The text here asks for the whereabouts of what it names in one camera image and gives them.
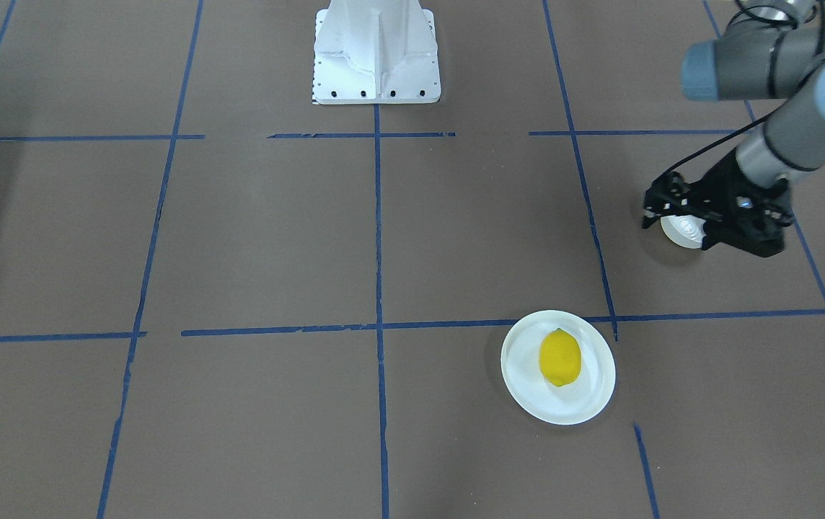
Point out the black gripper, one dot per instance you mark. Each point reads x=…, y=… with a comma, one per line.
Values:
x=717, y=192

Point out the yellow lemon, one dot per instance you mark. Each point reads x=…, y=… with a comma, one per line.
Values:
x=560, y=358

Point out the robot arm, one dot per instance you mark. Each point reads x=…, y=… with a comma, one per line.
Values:
x=769, y=50

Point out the white bowl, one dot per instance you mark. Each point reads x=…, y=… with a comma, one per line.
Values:
x=684, y=231

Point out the white plate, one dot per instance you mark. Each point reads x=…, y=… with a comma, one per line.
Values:
x=575, y=402

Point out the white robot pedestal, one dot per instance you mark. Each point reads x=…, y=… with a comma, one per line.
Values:
x=368, y=52

